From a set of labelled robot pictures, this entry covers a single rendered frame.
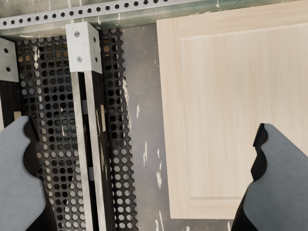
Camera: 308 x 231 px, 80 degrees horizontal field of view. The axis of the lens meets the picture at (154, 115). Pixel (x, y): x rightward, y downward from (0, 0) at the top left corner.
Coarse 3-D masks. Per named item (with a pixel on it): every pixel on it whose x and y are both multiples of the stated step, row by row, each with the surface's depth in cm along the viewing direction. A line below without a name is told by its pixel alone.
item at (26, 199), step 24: (24, 120) 10; (0, 144) 8; (24, 144) 8; (0, 168) 7; (24, 168) 7; (0, 192) 6; (24, 192) 6; (0, 216) 5; (24, 216) 5; (48, 216) 6
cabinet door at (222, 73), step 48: (192, 48) 50; (240, 48) 49; (288, 48) 47; (192, 96) 51; (240, 96) 50; (288, 96) 48; (192, 144) 52; (240, 144) 50; (192, 192) 53; (240, 192) 51
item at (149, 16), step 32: (0, 0) 53; (32, 0) 52; (64, 0) 50; (96, 0) 49; (224, 0) 45; (256, 0) 45; (288, 0) 46; (0, 32) 53; (32, 32) 53; (64, 32) 54
